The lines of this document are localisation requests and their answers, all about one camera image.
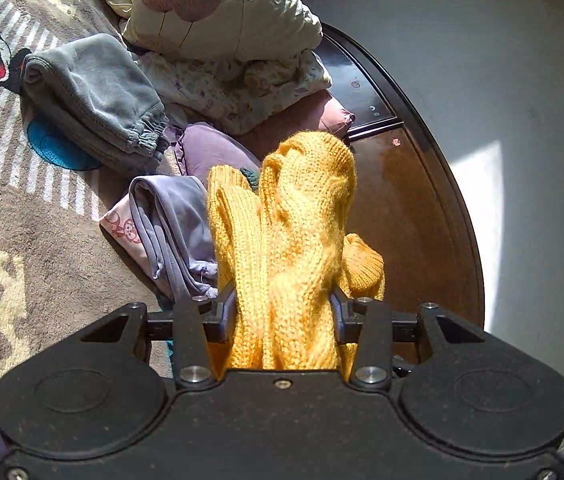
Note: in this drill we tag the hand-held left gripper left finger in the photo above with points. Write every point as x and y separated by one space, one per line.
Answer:
227 317

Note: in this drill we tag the green yellow garment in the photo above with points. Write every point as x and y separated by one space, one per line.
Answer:
252 177

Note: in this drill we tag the cartoon mouse printed blanket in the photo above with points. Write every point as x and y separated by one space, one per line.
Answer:
37 240

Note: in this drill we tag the pink printed cloth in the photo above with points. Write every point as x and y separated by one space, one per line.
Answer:
122 225

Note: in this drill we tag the folded grey pants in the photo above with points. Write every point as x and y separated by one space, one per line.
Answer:
92 95

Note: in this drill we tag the yellow knit sweater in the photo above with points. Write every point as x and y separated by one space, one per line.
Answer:
292 240

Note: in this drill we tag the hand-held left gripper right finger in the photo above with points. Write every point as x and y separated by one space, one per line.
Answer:
340 322

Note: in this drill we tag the pink purple garment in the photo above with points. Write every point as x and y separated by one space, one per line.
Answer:
307 115

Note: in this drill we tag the floral white quilt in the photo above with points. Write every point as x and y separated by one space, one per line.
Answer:
232 90

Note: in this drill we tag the folded lilac garment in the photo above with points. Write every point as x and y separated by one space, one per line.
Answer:
177 220

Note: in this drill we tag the cream duvet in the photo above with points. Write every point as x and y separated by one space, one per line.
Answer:
222 5

